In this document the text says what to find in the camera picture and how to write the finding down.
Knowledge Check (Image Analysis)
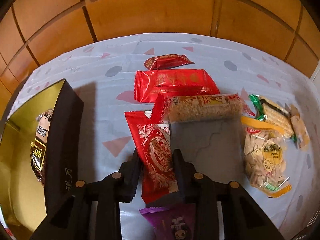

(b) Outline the red white wafer packet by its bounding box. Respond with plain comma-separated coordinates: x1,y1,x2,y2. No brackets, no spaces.
125,111,178,204

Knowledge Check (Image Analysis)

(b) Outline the purple pastry packet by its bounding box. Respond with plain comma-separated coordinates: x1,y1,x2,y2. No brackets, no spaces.
139,203,196,239

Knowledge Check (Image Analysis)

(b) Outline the puffed rice bar packet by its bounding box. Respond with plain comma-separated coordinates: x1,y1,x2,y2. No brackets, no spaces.
151,94,255,123

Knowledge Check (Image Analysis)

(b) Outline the yellow nut snack bag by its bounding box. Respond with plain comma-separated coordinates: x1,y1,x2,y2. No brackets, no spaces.
240,116,292,198

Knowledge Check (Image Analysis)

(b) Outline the bright red snack packet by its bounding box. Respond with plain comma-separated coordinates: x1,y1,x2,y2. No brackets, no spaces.
134,69,220,103

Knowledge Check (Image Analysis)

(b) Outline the brown coffee snack packet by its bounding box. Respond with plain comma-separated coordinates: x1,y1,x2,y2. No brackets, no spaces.
30,108,54,186

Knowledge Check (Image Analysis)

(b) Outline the green edged cracker packet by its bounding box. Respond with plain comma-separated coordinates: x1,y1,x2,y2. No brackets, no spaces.
248,94,297,142

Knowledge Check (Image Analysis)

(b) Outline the small dark red packet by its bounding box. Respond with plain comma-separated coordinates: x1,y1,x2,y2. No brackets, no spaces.
144,54,194,70

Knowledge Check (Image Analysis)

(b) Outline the beige pastry packet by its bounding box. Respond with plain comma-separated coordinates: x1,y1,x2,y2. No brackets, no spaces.
289,104,310,151

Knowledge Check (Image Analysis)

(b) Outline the patterned white tablecloth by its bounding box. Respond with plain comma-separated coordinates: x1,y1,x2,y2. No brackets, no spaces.
10,33,319,239

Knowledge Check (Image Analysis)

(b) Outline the gold metal tin box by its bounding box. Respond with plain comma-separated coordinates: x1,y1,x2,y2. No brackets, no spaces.
1,79,84,232

